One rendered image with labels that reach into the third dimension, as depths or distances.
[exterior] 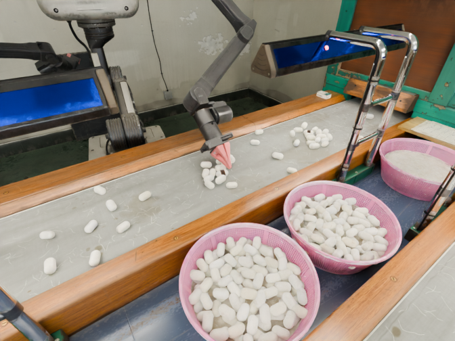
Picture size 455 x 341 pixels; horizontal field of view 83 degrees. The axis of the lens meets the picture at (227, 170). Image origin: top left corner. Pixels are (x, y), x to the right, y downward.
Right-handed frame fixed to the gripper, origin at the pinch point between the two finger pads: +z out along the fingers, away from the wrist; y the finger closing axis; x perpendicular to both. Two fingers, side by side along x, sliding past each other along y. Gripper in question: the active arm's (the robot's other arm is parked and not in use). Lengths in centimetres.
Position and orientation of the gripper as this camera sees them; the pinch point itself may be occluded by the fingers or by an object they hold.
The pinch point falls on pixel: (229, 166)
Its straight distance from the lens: 80.6
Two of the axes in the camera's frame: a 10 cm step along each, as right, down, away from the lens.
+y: 8.1, -3.6, 4.5
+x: -3.5, 3.2, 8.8
